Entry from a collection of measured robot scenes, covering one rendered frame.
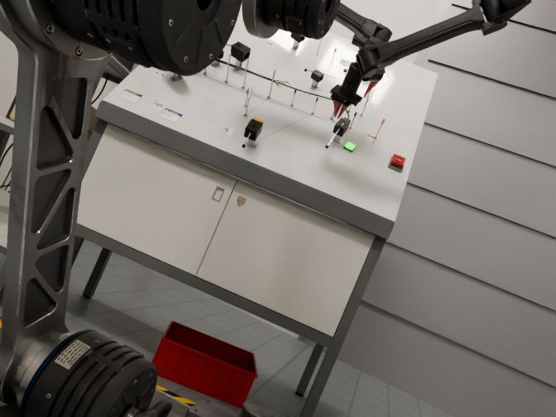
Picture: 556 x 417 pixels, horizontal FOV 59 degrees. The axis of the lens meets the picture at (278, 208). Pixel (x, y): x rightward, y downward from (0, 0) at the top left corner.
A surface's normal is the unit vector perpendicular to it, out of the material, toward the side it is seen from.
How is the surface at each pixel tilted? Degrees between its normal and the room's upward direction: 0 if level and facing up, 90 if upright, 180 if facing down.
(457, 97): 90
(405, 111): 53
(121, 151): 90
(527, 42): 90
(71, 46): 90
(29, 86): 115
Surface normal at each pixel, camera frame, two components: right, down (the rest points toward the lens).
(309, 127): 0.18, -0.61
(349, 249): -0.07, -0.07
